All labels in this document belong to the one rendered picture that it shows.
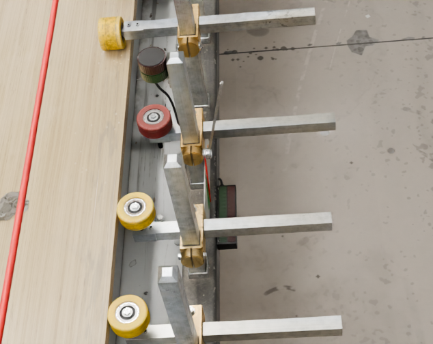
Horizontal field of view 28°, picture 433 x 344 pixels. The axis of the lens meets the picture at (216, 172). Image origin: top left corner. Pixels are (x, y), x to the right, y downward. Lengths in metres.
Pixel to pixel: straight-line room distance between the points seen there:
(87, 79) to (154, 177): 0.32
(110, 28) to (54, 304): 0.71
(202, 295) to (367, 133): 1.32
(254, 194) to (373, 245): 0.44
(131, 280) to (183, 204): 0.41
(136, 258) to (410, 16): 1.80
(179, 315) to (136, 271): 0.52
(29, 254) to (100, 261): 0.15
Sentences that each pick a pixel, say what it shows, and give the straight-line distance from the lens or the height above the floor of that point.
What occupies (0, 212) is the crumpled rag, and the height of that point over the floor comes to 0.91.
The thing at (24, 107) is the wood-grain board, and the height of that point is 0.90.
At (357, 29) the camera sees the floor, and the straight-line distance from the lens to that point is 3.43.
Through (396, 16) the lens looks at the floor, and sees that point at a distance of 3.49.
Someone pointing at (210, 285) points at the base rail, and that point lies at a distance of 1.93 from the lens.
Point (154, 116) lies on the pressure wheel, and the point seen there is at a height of 0.91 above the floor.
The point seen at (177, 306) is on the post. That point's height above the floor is 1.02.
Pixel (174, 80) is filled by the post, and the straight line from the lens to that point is 1.80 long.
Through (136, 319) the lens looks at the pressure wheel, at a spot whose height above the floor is 0.91.
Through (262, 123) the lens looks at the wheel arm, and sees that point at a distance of 1.98.
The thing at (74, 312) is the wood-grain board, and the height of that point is 0.90.
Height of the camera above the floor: 2.37
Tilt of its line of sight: 52 degrees down
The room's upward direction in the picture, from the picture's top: 10 degrees counter-clockwise
